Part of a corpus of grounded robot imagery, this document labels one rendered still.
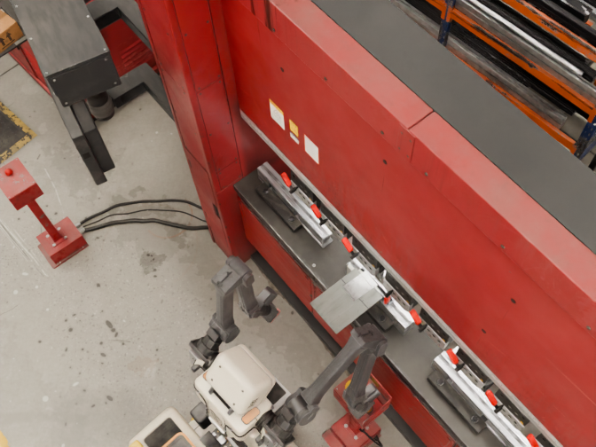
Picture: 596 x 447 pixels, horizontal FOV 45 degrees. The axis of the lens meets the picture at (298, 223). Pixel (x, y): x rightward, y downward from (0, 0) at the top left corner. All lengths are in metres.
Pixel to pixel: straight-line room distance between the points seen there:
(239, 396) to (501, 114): 1.34
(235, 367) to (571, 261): 1.30
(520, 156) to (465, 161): 0.15
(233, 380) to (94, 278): 1.99
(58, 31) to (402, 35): 1.29
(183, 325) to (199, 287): 0.25
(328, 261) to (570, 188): 1.62
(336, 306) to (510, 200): 1.38
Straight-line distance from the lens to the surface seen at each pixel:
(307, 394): 2.72
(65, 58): 2.77
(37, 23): 2.92
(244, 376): 2.66
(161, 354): 4.22
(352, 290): 3.17
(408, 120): 2.02
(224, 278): 2.55
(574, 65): 4.35
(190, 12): 2.64
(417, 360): 3.22
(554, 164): 2.01
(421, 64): 2.14
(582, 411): 2.38
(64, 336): 4.41
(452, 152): 1.97
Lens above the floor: 3.93
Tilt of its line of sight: 62 degrees down
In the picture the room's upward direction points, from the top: 4 degrees counter-clockwise
